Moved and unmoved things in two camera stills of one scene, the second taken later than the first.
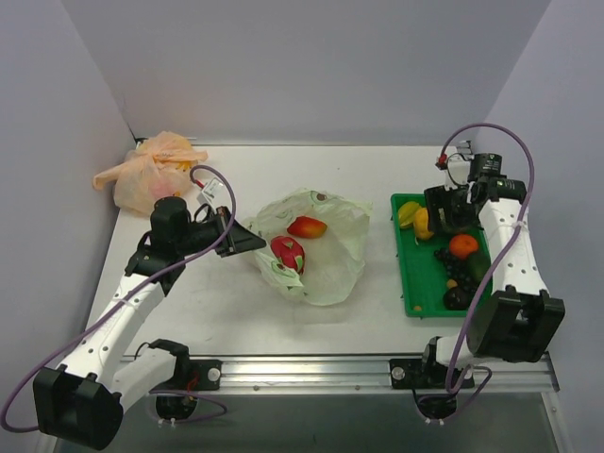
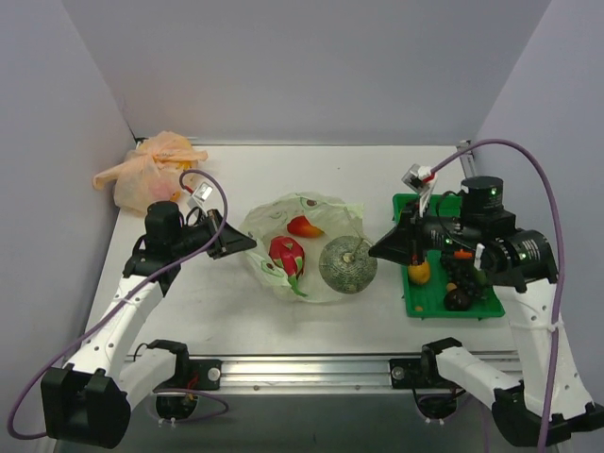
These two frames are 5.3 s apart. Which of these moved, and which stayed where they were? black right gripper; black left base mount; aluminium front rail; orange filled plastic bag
Moved: black right gripper
Stayed: orange filled plastic bag; aluminium front rail; black left base mount
